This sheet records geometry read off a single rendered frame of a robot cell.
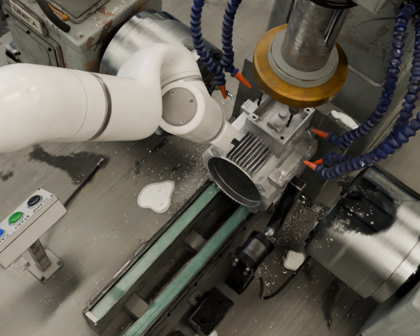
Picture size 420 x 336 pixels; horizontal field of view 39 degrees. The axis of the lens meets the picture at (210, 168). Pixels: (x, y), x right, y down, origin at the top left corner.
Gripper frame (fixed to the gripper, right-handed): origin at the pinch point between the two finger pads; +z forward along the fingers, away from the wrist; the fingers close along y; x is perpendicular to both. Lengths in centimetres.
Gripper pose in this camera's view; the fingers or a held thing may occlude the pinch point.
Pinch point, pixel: (222, 131)
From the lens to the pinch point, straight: 121.6
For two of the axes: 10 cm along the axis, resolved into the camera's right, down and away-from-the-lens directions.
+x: 5.9, -8.0, -1.0
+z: 2.4, 0.6, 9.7
